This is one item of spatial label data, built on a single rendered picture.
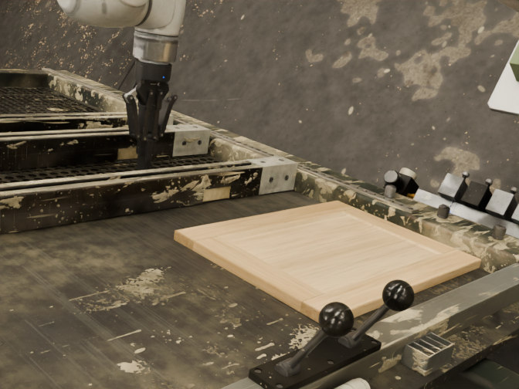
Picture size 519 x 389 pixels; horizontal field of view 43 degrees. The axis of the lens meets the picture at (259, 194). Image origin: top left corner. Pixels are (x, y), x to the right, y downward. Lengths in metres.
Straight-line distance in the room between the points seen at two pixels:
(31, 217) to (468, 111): 1.84
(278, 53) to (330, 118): 0.53
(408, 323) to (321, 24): 2.37
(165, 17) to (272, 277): 0.57
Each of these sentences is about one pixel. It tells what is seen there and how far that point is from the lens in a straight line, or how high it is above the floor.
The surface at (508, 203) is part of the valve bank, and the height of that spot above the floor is 0.76.
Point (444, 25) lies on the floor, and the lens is 2.93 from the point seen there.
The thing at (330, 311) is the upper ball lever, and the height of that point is 1.56.
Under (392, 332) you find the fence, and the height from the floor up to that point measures 1.30.
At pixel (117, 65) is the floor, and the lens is 3.99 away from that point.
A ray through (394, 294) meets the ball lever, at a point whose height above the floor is 1.46.
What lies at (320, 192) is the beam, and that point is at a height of 0.89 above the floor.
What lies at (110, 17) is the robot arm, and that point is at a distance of 1.26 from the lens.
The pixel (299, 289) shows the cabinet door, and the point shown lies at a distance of 1.07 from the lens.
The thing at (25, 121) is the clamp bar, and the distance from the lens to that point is 1.73.
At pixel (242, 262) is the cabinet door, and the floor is 1.29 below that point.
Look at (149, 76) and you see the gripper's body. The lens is 1.39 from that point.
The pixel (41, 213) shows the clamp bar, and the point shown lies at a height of 1.47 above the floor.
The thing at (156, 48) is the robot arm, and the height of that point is 1.39.
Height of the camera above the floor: 2.17
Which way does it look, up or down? 49 degrees down
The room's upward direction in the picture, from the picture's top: 51 degrees counter-clockwise
